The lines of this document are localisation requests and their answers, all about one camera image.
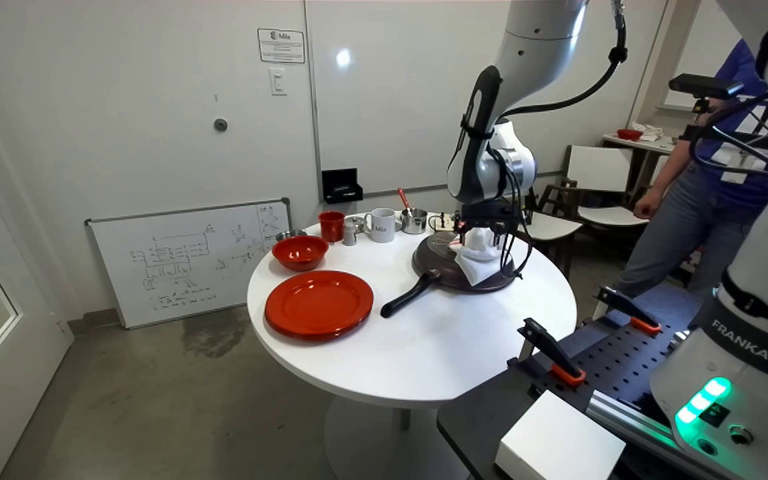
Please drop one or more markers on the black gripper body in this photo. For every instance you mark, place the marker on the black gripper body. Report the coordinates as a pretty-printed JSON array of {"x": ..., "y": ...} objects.
[{"x": 493, "y": 213}]

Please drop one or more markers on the white towel with red stripes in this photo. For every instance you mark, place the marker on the white towel with red stripes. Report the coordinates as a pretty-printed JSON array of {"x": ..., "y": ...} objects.
[{"x": 478, "y": 261}]

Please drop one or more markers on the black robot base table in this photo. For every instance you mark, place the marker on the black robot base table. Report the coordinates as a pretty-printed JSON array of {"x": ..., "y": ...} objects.
[{"x": 615, "y": 361}]

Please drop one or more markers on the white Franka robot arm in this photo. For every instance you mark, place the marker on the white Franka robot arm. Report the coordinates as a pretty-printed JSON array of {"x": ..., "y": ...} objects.
[{"x": 534, "y": 44}]

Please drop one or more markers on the person hand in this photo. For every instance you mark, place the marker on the person hand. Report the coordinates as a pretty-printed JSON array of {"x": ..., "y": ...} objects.
[{"x": 647, "y": 202}]

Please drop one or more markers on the wooden toy board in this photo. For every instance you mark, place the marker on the wooden toy board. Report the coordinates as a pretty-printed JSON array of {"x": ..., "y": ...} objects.
[{"x": 441, "y": 221}]

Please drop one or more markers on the dark chair with white seat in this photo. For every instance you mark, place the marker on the dark chair with white seat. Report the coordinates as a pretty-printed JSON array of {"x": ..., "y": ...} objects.
[{"x": 551, "y": 226}]

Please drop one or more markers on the steel pot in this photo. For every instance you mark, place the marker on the steel pot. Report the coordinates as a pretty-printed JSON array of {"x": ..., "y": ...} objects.
[{"x": 414, "y": 221}]

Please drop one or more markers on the white mug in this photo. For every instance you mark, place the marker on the white mug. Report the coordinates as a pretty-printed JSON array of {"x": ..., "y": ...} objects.
[{"x": 381, "y": 224}]

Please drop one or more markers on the black clamp with orange tip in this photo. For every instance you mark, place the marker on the black clamp with orange tip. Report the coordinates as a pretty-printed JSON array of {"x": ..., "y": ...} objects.
[
  {"x": 547, "y": 350},
  {"x": 629, "y": 306}
]

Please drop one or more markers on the red mug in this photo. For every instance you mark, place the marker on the red mug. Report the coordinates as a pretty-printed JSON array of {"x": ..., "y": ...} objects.
[{"x": 333, "y": 226}]

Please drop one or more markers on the small red desk object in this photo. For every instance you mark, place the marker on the small red desk object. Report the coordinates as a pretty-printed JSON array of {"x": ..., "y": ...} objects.
[{"x": 630, "y": 133}]

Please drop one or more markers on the red plate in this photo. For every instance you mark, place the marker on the red plate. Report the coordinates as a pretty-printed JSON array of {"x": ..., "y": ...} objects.
[{"x": 318, "y": 304}]

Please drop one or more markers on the red bowl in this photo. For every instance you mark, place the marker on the red bowl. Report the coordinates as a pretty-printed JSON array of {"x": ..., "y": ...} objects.
[{"x": 299, "y": 254}]

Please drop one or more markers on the white box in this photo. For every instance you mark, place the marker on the white box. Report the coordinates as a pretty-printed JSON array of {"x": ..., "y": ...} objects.
[{"x": 559, "y": 441}]

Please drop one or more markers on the small leaning whiteboard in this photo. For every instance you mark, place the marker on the small leaning whiteboard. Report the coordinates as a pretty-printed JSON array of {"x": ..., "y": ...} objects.
[{"x": 189, "y": 261}]

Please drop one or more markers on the person in blue shirt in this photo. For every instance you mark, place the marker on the person in blue shirt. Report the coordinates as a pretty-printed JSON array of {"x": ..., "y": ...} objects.
[{"x": 735, "y": 70}]

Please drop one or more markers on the white door with glass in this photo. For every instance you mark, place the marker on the white door with glass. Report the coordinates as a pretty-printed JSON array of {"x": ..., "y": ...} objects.
[{"x": 11, "y": 401}]

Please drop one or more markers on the black wall tray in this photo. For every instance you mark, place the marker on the black wall tray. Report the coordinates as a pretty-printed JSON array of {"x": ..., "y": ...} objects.
[{"x": 343, "y": 186}]

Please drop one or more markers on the aluminium rail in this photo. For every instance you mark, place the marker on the aluminium rail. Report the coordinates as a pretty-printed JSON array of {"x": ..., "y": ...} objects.
[{"x": 629, "y": 417}]

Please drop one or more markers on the small wall label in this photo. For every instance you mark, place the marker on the small wall label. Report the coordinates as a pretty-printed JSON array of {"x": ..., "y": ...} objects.
[{"x": 279, "y": 84}]

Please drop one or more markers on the paper wall notice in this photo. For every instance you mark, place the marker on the paper wall notice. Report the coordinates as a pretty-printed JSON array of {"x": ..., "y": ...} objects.
[{"x": 281, "y": 46}]

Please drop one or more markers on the round wall knob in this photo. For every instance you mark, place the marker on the round wall knob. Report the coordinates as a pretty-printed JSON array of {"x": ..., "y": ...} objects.
[{"x": 221, "y": 125}]

